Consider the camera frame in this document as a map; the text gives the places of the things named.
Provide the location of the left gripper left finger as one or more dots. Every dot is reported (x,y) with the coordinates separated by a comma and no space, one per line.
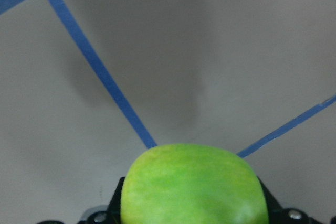
(111,213)

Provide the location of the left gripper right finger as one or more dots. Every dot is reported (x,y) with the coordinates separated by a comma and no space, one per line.
(279,215)

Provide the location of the green apple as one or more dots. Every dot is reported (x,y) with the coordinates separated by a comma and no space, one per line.
(189,183)

